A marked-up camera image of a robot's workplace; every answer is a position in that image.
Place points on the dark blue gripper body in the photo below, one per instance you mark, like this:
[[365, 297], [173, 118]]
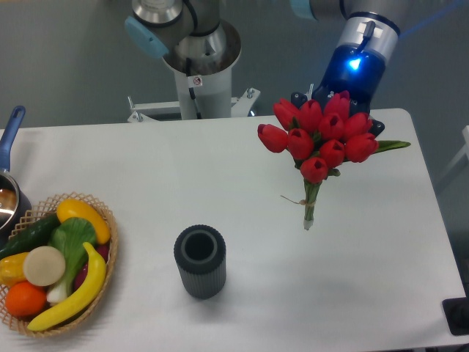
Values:
[[359, 60]]

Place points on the red tulip bouquet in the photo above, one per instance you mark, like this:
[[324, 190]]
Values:
[[320, 140]]

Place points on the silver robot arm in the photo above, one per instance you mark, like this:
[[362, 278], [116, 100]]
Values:
[[194, 40]]

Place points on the grey ribbed vase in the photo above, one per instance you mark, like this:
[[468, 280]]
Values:
[[200, 255]]

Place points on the black device at edge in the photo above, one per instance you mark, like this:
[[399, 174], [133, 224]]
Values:
[[456, 312]]

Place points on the dark red vegetable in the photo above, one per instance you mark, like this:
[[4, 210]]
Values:
[[103, 250]]

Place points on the green bok choy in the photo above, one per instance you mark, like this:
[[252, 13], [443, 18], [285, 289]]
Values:
[[68, 238]]

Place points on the yellow banana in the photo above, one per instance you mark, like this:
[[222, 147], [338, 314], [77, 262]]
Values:
[[77, 301]]

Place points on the woven wicker basket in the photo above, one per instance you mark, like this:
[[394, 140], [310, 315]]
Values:
[[39, 211]]

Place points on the green cucumber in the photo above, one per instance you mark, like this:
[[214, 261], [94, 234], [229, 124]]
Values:
[[35, 235]]

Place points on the beige round disc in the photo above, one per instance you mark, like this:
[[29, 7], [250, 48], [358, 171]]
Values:
[[44, 266]]

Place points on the yellow bell pepper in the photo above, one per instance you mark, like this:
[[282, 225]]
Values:
[[12, 269]]

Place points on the orange fruit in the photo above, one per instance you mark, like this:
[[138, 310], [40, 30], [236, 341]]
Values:
[[24, 300]]

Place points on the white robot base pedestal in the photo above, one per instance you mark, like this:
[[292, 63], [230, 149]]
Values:
[[199, 98]]

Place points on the blue handled saucepan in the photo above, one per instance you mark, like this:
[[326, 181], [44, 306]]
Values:
[[14, 203]]

